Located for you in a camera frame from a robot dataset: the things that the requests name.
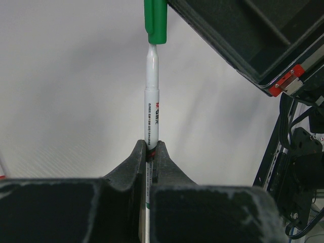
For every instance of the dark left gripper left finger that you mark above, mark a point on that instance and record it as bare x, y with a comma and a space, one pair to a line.
104, 209

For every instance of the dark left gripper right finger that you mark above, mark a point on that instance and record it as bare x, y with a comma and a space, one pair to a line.
183, 211

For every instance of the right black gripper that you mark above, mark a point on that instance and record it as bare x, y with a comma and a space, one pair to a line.
274, 44

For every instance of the dark green pen cap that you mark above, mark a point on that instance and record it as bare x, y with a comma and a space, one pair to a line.
155, 17

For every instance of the green whiteboard marker pen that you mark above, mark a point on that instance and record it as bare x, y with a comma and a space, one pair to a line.
151, 124

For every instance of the red whiteboard marker pen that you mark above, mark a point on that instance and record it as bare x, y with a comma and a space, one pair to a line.
3, 167

